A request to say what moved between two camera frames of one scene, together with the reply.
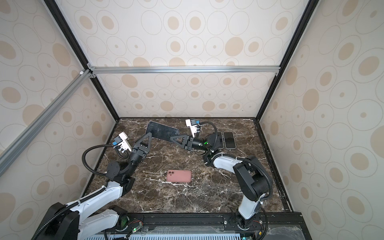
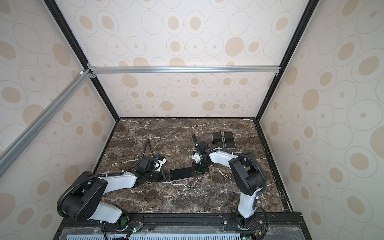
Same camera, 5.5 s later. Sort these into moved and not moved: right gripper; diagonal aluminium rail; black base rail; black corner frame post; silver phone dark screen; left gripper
Moved: right gripper; left gripper
Not moved: black base rail; diagonal aluminium rail; black corner frame post; silver phone dark screen
